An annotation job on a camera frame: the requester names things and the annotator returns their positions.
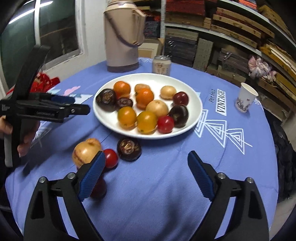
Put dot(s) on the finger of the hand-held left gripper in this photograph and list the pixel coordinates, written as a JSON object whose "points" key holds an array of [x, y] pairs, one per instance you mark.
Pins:
{"points": [[62, 99], [78, 109]]}

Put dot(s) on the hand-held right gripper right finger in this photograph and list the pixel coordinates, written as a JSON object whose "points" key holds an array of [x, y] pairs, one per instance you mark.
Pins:
{"points": [[200, 172]]}

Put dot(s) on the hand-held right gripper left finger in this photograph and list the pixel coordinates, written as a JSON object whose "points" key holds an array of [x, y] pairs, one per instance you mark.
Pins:
{"points": [[92, 176]]}

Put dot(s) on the dark red plum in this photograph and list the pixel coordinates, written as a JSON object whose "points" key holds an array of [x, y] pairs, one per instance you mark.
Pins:
{"points": [[100, 185], [180, 98]]}

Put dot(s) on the small dark purple mangosteen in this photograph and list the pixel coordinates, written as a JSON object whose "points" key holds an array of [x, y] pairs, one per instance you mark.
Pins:
{"points": [[124, 103]]}

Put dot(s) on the orange mandarin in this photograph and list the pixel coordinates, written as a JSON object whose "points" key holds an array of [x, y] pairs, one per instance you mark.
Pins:
{"points": [[121, 89], [144, 98]]}

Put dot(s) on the yellow orange fruit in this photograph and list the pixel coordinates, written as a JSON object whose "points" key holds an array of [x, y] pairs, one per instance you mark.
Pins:
{"points": [[127, 117], [146, 122]]}

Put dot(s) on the white round plate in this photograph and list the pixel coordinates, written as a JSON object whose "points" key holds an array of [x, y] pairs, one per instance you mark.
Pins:
{"points": [[150, 78]]}

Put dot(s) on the person's left hand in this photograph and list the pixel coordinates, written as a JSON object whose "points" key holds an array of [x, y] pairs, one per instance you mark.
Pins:
{"points": [[29, 134]]}

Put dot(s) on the red printed cloth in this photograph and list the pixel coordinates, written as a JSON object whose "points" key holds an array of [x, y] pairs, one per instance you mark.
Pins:
{"points": [[44, 83]]}

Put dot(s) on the blue printed tablecloth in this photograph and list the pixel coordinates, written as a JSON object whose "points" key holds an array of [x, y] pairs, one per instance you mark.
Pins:
{"points": [[161, 185]]}

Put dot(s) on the beige thermos jug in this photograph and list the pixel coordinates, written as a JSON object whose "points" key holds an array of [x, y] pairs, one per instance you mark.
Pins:
{"points": [[122, 51]]}

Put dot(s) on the black bag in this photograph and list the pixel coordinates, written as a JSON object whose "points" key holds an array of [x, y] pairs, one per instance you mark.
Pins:
{"points": [[284, 162]]}

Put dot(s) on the printed paper cup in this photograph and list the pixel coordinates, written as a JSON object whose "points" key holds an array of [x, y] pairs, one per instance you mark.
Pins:
{"points": [[245, 99]]}

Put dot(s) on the white drink can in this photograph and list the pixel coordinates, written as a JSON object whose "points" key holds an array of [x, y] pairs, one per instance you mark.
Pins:
{"points": [[161, 67]]}

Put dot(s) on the cardboard box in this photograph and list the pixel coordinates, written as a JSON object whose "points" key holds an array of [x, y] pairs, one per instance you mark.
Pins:
{"points": [[150, 48]]}

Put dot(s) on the stack of dark patterned boxes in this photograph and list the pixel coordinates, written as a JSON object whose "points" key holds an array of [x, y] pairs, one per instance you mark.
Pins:
{"points": [[180, 46]]}

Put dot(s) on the pink crumpled cloth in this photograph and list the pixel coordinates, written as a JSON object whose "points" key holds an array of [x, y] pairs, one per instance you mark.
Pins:
{"points": [[259, 67]]}

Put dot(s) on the white metal shelf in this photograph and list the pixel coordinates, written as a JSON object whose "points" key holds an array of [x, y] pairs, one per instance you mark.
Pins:
{"points": [[164, 14]]}

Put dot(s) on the stack of wooden frames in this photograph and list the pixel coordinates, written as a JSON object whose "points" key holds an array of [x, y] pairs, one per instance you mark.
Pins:
{"points": [[231, 20]]}

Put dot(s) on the window with white frame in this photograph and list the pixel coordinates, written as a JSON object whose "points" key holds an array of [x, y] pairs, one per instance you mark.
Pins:
{"points": [[55, 30]]}

